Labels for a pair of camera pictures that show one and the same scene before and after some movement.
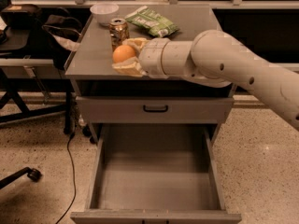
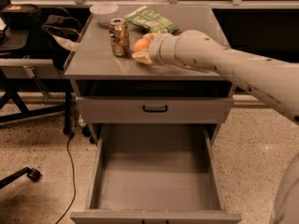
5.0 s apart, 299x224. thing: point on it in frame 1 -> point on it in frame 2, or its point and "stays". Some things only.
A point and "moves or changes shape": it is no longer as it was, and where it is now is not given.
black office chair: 33,174 stays
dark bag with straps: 63,35 stays
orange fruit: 122,52 moves or changes shape
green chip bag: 151,22 stays
